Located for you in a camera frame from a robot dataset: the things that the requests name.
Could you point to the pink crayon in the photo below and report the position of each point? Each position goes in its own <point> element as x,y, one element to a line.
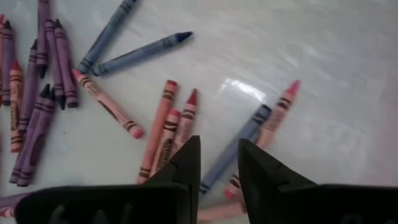
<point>169,130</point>
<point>6,212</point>
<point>276,115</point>
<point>108,103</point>

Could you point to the blue crayon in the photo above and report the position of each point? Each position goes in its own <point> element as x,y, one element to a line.
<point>141,53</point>
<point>105,35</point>
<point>228,155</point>

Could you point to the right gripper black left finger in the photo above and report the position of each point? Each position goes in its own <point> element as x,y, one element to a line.
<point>140,205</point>

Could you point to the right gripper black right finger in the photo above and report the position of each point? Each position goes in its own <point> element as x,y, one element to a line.
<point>295,205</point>

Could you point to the red crayon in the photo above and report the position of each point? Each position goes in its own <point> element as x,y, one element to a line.
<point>16,109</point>
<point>186,118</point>
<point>157,131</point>

